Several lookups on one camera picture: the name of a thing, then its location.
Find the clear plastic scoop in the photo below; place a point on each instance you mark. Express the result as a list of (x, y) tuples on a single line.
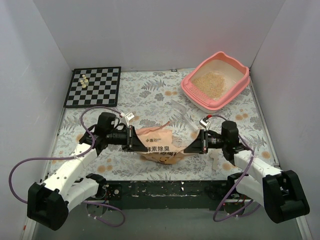
[(183, 112)]

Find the black white chessboard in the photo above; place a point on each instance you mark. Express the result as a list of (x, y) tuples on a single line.
[(102, 90)]

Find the pink litter box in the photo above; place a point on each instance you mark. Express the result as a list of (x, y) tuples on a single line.
[(215, 82)]

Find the floral table mat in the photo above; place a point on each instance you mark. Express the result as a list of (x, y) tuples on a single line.
[(148, 96)]

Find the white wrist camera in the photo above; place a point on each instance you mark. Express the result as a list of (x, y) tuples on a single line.
[(205, 122), (126, 118)]

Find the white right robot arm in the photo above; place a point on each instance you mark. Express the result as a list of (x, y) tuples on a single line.
[(279, 192)]

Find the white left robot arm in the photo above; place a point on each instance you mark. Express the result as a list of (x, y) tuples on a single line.
[(50, 202)]

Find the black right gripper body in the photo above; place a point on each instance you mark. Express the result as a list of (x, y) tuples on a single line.
[(203, 141)]

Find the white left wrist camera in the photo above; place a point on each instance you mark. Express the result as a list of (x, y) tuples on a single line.
[(126, 118)]

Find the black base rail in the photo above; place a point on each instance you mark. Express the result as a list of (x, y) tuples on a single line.
[(164, 194)]

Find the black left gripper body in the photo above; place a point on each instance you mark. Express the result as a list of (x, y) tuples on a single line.
[(129, 138)]

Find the pink litter bag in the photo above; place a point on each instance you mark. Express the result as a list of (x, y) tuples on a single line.
[(159, 143)]

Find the beige bag clip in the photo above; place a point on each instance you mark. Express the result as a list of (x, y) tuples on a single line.
[(214, 155)]

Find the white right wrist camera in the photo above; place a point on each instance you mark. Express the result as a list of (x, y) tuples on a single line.
[(205, 122)]

